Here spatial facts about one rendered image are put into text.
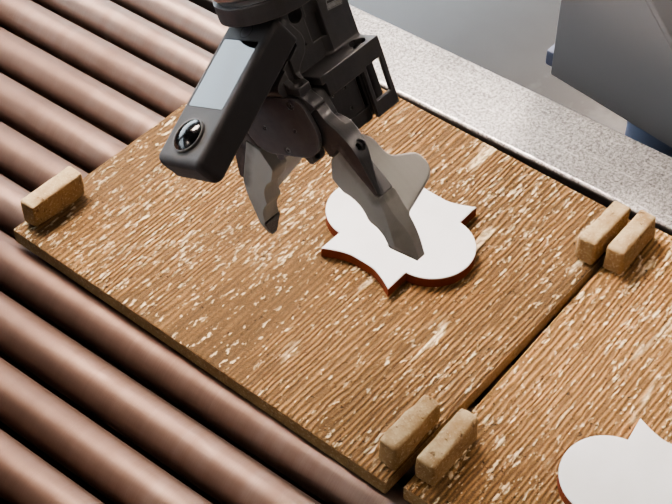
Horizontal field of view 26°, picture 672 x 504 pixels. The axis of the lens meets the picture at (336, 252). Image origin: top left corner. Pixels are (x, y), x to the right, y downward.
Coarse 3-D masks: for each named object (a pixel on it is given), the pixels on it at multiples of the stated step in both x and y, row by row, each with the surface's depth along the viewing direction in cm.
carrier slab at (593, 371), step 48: (624, 288) 121; (576, 336) 117; (624, 336) 117; (528, 384) 114; (576, 384) 114; (624, 384) 114; (480, 432) 111; (528, 432) 111; (576, 432) 111; (624, 432) 111; (480, 480) 108; (528, 480) 108
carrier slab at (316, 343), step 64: (384, 128) 134; (448, 128) 134; (128, 192) 128; (192, 192) 128; (320, 192) 128; (448, 192) 128; (512, 192) 128; (576, 192) 128; (64, 256) 123; (128, 256) 123; (192, 256) 123; (256, 256) 123; (320, 256) 123; (512, 256) 123; (192, 320) 118; (256, 320) 118; (320, 320) 118; (384, 320) 118; (448, 320) 118; (512, 320) 118; (256, 384) 114; (320, 384) 114; (384, 384) 114; (448, 384) 114; (320, 448) 111
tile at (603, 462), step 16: (640, 432) 109; (576, 448) 108; (592, 448) 108; (608, 448) 108; (624, 448) 108; (640, 448) 108; (656, 448) 108; (560, 464) 107; (576, 464) 107; (592, 464) 107; (608, 464) 107; (624, 464) 107; (640, 464) 107; (656, 464) 107; (560, 480) 106; (576, 480) 106; (592, 480) 106; (608, 480) 106; (624, 480) 106; (640, 480) 106; (656, 480) 106; (576, 496) 105; (592, 496) 105; (608, 496) 105; (624, 496) 105; (640, 496) 105; (656, 496) 105
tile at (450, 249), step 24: (336, 192) 127; (336, 216) 125; (360, 216) 125; (432, 216) 125; (456, 216) 125; (336, 240) 123; (360, 240) 123; (384, 240) 123; (432, 240) 123; (456, 240) 123; (360, 264) 122; (384, 264) 121; (408, 264) 121; (432, 264) 121; (456, 264) 121; (384, 288) 120
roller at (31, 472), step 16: (0, 432) 113; (0, 448) 112; (16, 448) 112; (0, 464) 111; (16, 464) 111; (32, 464) 111; (48, 464) 112; (0, 480) 110; (16, 480) 110; (32, 480) 110; (48, 480) 110; (64, 480) 110; (0, 496) 111; (16, 496) 110; (32, 496) 109; (48, 496) 109; (64, 496) 109; (80, 496) 109
